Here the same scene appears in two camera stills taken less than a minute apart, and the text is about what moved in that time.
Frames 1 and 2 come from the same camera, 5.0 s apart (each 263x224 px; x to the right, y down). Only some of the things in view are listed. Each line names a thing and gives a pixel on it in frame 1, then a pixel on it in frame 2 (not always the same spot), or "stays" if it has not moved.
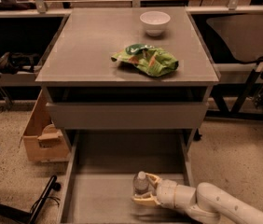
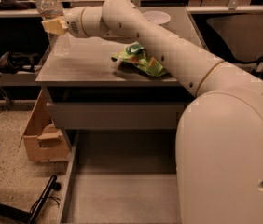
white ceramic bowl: x=155 y=21 stays
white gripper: x=166 y=191 → x=73 y=21
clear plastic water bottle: x=141 y=183 → x=49 y=8
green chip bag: x=151 y=60 stays
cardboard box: x=42 y=141 stays
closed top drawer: x=131 y=115 stays
